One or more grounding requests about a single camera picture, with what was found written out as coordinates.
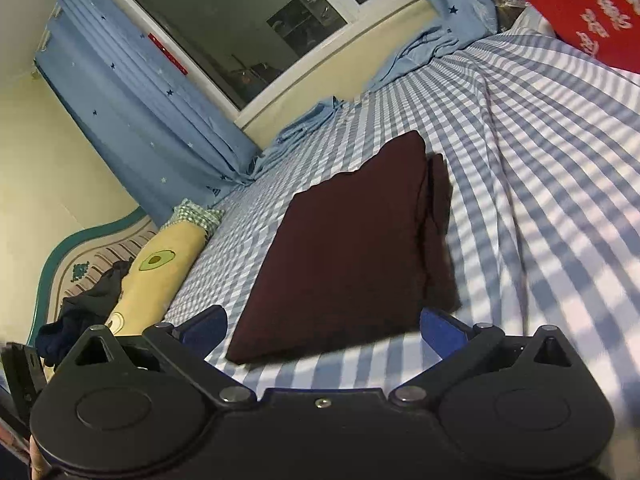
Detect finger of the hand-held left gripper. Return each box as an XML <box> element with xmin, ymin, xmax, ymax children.
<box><xmin>0</xmin><ymin>342</ymin><xmax>48</xmax><ymax>433</ymax></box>

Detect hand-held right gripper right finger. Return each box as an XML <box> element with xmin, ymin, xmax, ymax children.
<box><xmin>387</xmin><ymin>307</ymin><xmax>586</xmax><ymax>408</ymax></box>

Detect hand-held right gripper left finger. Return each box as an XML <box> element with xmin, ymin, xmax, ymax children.
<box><xmin>65</xmin><ymin>305</ymin><xmax>261</xmax><ymax>408</ymax></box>

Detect maroon printed sweatshirt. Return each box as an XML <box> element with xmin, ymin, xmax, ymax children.
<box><xmin>225</xmin><ymin>130</ymin><xmax>462</xmax><ymax>366</ymax></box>

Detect dark crumpled clothes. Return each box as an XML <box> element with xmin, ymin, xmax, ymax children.
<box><xmin>35</xmin><ymin>257</ymin><xmax>133</xmax><ymax>368</ymax></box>

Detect yellow avocado print pillow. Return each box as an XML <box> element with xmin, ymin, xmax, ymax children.
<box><xmin>102</xmin><ymin>199</ymin><xmax>226</xmax><ymax>336</ymax></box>

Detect teal trimmed headboard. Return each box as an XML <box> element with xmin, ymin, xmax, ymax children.
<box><xmin>22</xmin><ymin>207</ymin><xmax>161</xmax><ymax>351</ymax></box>

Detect bed with checked sheet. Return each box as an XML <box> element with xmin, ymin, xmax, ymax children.
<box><xmin>160</xmin><ymin>25</ymin><xmax>640</xmax><ymax>411</ymax></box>

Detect blue star curtain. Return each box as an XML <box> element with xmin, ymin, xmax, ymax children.
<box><xmin>367</xmin><ymin>0</ymin><xmax>501</xmax><ymax>91</ymax></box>
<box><xmin>34</xmin><ymin>0</ymin><xmax>346</xmax><ymax>211</ymax></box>

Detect white framed window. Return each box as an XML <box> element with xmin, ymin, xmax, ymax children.
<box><xmin>102</xmin><ymin>0</ymin><xmax>423</xmax><ymax>126</ymax></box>

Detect red fabric bag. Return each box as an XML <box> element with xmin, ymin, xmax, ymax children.
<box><xmin>475</xmin><ymin>0</ymin><xmax>640</xmax><ymax>73</ymax></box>

